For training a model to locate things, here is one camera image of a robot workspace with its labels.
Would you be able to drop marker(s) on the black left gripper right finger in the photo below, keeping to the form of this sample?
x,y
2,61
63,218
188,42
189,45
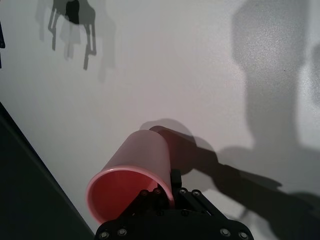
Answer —
x,y
190,200

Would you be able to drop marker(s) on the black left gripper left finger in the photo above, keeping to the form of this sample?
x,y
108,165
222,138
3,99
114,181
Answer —
x,y
147,202

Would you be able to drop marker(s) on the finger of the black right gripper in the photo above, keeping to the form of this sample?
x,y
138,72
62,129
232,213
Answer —
x,y
1,35

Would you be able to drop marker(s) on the pink plastic cup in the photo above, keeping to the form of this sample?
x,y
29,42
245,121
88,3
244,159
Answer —
x,y
140,160

